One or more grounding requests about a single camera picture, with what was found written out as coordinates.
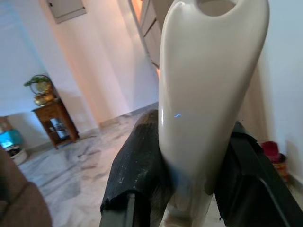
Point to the white round basket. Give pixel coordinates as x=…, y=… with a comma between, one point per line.
x=17, y=154

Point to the grey wall panel box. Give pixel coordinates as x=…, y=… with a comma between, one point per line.
x=67, y=8

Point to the teal box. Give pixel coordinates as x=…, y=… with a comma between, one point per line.
x=10, y=139

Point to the red and yellow basket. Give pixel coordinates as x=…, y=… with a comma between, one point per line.
x=273, y=153

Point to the small wooden cabinet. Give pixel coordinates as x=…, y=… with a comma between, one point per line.
x=55, y=125

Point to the gold ornament with green plant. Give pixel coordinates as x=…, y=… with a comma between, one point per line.
x=41, y=89

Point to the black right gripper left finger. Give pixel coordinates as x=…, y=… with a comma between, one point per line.
x=135, y=170

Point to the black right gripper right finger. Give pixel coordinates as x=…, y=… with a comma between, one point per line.
x=255, y=179

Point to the brown cushioned sofa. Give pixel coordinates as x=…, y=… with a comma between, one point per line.
x=19, y=194

